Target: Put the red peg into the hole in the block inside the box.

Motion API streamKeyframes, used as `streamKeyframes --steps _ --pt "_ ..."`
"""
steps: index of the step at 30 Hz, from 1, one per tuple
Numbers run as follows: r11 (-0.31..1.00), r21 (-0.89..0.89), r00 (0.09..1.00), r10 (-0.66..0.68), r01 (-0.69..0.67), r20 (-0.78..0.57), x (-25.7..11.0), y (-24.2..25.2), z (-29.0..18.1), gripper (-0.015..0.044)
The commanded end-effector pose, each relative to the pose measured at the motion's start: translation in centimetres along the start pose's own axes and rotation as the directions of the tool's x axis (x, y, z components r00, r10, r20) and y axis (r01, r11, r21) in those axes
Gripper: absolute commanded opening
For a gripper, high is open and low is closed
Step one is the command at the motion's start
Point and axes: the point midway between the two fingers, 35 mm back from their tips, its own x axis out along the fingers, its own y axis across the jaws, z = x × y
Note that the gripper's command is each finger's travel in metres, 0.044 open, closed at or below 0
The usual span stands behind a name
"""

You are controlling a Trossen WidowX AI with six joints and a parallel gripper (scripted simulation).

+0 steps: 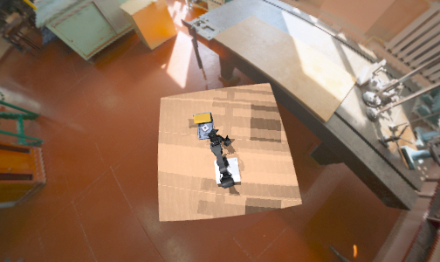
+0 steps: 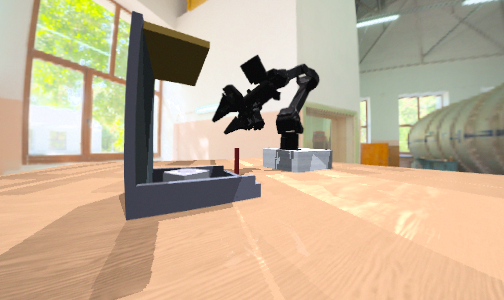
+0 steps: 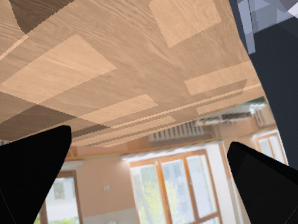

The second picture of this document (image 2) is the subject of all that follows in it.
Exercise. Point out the dark red peg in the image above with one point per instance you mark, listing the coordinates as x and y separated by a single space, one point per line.
236 161

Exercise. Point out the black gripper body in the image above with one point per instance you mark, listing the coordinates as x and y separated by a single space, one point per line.
241 103

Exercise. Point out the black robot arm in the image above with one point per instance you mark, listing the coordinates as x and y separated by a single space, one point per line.
269 81

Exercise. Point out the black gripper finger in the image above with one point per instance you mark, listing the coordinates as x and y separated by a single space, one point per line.
234 125
224 107

